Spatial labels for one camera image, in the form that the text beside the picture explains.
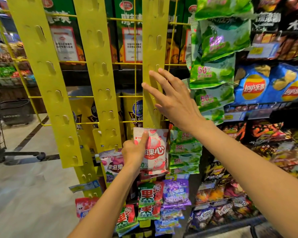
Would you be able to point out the person's left hand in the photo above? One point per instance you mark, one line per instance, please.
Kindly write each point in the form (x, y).
(131, 156)

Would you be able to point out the person's right hand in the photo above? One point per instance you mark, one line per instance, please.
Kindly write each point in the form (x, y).
(181, 109)

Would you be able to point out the person's right thumb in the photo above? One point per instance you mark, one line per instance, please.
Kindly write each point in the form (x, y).
(161, 108)

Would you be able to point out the person's right middle finger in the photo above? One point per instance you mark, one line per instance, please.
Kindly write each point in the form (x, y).
(161, 80)

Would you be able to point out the person's left thumb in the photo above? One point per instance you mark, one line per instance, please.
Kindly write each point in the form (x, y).
(143, 141)

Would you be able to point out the white pink candy packet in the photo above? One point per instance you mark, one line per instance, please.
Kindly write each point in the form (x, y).
(156, 151)

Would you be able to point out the person's left forearm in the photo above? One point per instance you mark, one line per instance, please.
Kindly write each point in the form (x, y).
(109, 203)

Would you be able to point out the person's right forearm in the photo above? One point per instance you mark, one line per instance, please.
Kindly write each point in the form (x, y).
(250, 175)

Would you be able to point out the yellow snack bag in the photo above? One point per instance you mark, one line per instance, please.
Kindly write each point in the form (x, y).
(132, 109)
(85, 113)

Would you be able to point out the tall green snack box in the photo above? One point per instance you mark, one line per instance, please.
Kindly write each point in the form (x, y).
(129, 42)
(180, 47)
(64, 42)

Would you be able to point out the purple white candy packet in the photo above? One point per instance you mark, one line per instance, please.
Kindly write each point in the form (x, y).
(111, 163)

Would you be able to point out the hanging row of green bags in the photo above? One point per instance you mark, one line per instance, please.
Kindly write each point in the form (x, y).
(213, 71)

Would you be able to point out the red green candy packet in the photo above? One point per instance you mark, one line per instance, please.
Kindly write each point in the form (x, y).
(148, 211)
(149, 195)
(126, 219)

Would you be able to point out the short yellow display strip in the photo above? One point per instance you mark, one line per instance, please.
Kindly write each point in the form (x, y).
(88, 171)

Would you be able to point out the pale price label holder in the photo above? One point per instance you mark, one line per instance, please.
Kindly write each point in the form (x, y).
(85, 186)

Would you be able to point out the blue candy packet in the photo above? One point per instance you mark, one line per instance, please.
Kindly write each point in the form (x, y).
(171, 213)
(166, 226)

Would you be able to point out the red pink candy packet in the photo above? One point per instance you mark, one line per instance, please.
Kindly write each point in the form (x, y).
(84, 206)

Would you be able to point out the blue potato chip bag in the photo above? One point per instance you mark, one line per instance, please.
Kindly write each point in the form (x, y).
(290, 89)
(253, 86)

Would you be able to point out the pile of assorted snack bags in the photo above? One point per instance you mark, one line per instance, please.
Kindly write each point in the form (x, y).
(263, 136)

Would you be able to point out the black store shelf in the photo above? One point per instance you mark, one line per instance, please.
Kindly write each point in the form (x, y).
(226, 226)

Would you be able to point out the black shopping basket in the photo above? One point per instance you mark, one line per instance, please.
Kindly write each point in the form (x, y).
(15, 113)

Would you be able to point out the row of brown snack boxes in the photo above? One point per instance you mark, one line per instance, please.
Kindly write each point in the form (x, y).
(288, 44)

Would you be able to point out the dark snack bags row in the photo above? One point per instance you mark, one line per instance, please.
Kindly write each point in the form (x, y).
(278, 14)

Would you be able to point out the produce display stand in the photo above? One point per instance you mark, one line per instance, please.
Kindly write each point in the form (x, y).
(7, 69)

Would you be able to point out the shelf price tag rail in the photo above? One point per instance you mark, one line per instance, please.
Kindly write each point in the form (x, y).
(258, 113)

